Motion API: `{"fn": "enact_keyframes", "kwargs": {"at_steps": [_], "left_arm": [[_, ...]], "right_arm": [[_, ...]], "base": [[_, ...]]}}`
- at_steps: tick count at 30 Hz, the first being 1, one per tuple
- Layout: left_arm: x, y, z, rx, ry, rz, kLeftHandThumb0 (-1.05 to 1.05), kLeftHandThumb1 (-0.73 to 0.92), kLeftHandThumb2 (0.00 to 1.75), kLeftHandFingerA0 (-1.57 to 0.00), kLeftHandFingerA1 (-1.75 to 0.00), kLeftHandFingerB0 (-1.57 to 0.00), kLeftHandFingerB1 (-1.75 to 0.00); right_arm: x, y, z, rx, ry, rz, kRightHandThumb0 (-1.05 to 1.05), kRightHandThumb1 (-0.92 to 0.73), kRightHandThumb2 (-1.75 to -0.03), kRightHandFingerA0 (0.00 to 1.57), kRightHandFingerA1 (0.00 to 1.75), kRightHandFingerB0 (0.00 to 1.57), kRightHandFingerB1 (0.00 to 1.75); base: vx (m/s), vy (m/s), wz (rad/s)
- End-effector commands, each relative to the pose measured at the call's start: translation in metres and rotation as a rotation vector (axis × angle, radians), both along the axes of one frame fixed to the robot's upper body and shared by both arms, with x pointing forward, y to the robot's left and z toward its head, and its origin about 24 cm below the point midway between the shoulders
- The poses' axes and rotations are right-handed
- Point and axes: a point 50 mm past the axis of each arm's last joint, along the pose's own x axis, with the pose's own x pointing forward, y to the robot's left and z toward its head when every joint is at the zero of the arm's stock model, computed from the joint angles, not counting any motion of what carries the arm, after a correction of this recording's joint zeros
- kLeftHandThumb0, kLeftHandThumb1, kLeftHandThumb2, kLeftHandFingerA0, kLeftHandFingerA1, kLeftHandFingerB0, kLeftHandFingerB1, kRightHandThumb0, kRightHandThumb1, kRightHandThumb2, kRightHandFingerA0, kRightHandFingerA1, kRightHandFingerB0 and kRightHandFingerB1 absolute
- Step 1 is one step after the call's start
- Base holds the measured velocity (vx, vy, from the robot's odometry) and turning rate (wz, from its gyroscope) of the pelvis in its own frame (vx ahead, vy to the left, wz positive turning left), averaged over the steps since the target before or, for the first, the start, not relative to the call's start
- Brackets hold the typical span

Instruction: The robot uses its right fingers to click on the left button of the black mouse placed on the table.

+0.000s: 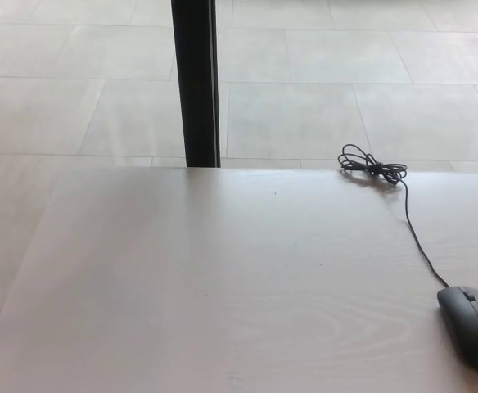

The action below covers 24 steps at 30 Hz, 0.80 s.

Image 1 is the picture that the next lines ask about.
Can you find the black computer mouse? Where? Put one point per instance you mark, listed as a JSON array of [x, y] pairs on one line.
[[472, 331]]

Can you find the black vertical window frame post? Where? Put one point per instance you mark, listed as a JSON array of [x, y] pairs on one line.
[[194, 82]]

